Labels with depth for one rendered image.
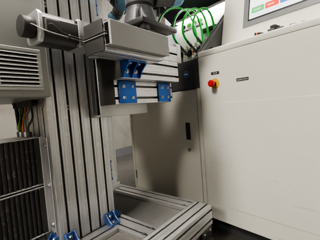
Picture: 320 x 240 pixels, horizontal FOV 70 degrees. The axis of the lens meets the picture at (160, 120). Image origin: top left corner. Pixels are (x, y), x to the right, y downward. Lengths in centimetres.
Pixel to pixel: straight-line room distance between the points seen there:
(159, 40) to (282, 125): 60
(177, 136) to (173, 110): 17
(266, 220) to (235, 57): 76
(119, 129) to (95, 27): 296
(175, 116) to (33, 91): 84
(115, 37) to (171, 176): 105
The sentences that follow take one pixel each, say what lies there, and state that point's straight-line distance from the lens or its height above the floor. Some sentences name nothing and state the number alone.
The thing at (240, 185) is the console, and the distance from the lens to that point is 121.
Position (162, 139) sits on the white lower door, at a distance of 151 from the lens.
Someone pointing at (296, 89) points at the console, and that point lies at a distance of 104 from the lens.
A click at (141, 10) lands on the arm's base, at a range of 102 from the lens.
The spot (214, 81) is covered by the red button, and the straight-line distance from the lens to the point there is 117.
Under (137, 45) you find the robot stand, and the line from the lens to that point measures 73.
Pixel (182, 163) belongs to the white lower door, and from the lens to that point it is 142.
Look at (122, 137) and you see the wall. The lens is 363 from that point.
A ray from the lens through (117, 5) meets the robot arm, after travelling 150.
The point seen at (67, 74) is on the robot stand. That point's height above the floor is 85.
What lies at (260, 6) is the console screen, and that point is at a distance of 146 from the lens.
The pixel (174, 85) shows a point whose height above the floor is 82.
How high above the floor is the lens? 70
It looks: 3 degrees down
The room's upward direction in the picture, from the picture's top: 5 degrees counter-clockwise
